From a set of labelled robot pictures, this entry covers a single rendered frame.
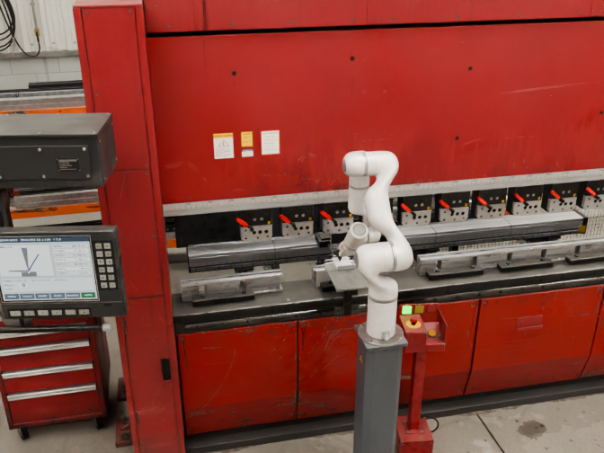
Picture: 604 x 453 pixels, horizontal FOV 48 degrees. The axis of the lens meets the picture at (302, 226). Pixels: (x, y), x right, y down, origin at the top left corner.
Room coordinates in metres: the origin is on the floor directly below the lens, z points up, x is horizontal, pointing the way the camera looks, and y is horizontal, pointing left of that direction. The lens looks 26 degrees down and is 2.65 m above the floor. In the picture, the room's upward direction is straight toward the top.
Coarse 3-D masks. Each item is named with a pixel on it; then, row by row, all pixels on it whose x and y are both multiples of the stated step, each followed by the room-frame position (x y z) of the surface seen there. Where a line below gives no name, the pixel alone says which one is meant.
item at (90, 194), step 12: (24, 192) 4.59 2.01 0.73; (36, 192) 4.52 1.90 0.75; (48, 192) 4.52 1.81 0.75; (60, 192) 4.44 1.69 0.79; (72, 192) 4.44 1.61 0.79; (84, 192) 4.46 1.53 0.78; (96, 192) 4.48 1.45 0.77; (12, 204) 4.38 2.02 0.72; (24, 204) 4.37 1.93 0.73; (36, 204) 4.38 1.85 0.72; (48, 204) 4.40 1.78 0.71; (60, 204) 4.42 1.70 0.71
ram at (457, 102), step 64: (192, 64) 2.87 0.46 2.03; (256, 64) 2.93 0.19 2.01; (320, 64) 2.99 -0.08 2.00; (384, 64) 3.05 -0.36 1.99; (448, 64) 3.11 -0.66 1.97; (512, 64) 3.18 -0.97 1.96; (576, 64) 3.24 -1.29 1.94; (192, 128) 2.87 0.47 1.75; (256, 128) 2.93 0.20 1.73; (320, 128) 2.99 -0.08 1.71; (384, 128) 3.05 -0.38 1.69; (448, 128) 3.12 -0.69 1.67; (512, 128) 3.19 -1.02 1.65; (576, 128) 3.26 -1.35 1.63; (192, 192) 2.86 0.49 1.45; (256, 192) 2.92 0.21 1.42
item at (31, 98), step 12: (36, 84) 4.76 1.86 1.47; (48, 84) 4.77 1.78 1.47; (60, 84) 4.79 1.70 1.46; (72, 84) 4.81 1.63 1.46; (0, 96) 4.53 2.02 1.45; (12, 96) 4.54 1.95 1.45; (24, 96) 4.56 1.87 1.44; (36, 96) 4.46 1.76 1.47; (48, 96) 4.46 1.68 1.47; (60, 96) 4.46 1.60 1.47; (72, 96) 4.46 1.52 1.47; (0, 108) 4.36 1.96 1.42; (12, 108) 4.37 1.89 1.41; (24, 108) 4.39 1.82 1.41; (36, 108) 4.41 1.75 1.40
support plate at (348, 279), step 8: (328, 264) 3.01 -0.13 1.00; (352, 264) 3.01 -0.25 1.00; (328, 272) 2.92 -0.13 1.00; (336, 272) 2.92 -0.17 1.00; (344, 272) 2.92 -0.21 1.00; (352, 272) 2.92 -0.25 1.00; (336, 280) 2.84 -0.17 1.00; (344, 280) 2.84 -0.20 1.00; (352, 280) 2.84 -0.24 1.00; (360, 280) 2.84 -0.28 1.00; (336, 288) 2.78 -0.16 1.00; (344, 288) 2.78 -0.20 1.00; (352, 288) 2.78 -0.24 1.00; (360, 288) 2.78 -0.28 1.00; (368, 288) 2.79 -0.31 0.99
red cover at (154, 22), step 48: (144, 0) 2.82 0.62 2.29; (192, 0) 2.86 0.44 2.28; (240, 0) 2.90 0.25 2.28; (288, 0) 2.94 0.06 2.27; (336, 0) 2.98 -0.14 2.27; (384, 0) 3.03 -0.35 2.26; (432, 0) 3.07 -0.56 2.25; (480, 0) 3.12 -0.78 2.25; (528, 0) 3.17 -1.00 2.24; (576, 0) 3.21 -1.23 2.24
